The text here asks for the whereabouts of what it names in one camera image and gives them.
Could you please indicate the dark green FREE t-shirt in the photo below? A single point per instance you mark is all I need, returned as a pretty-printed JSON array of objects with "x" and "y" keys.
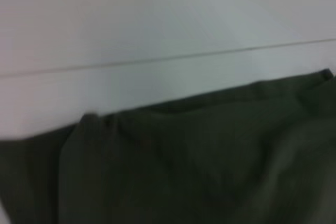
[{"x": 183, "y": 155}]

